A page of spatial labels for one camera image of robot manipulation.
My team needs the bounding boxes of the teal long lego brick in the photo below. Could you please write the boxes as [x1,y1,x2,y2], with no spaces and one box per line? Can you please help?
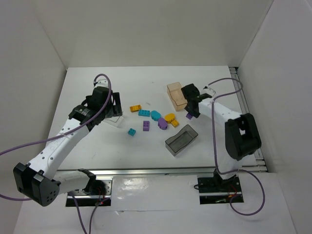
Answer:
[138,109,151,117]

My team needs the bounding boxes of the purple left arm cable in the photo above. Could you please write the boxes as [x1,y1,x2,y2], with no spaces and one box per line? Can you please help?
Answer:
[0,74,113,201]

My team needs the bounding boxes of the small yellow lego brick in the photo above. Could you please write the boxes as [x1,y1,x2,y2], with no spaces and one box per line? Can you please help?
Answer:
[171,119,179,127]

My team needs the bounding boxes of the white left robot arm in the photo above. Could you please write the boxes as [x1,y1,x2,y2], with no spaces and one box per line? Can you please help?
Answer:
[13,79,122,207]

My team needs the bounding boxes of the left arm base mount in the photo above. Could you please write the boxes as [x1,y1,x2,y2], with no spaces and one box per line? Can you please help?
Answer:
[73,176,113,207]

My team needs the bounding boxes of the grey transparent container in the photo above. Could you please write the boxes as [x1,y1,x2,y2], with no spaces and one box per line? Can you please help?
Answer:
[165,124,198,156]

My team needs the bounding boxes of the aluminium side rail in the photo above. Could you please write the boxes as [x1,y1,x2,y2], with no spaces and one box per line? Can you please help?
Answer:
[229,67,268,173]

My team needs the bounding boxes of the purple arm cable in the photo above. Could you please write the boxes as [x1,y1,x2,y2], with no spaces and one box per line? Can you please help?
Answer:
[203,78,266,216]
[0,74,113,201]

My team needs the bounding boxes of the small purple lego brick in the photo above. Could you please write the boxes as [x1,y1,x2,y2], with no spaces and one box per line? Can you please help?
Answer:
[186,113,193,119]

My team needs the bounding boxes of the teal rounded lego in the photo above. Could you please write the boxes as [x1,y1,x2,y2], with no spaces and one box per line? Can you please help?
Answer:
[150,110,161,121]

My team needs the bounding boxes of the purple rounded lego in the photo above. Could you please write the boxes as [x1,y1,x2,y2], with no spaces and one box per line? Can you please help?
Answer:
[157,118,168,130]

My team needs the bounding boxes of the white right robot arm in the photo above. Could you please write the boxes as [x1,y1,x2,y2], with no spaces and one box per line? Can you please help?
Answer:
[181,84,262,190]

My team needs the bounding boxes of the clear transparent container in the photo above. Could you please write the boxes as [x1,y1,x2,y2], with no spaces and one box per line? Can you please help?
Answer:
[104,116,124,128]

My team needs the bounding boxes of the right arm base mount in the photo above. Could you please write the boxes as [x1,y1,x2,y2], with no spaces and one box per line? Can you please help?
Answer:
[193,174,244,205]

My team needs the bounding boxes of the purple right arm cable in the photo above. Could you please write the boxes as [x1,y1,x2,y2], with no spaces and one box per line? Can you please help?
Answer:
[203,78,266,216]

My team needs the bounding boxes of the orange transparent container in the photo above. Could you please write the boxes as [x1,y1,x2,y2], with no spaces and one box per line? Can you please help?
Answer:
[167,82,187,112]

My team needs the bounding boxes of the yellow long lego brick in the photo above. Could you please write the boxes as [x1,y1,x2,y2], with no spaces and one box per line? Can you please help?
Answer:
[130,105,141,113]

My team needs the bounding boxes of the aluminium front rail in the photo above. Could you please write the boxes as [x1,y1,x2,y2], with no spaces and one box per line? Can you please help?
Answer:
[55,166,216,176]

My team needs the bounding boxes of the yellow rounded lego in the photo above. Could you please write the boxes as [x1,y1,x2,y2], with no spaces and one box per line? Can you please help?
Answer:
[164,113,176,123]

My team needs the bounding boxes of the small teal lego brick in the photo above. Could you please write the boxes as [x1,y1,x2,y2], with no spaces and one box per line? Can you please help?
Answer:
[128,128,136,137]

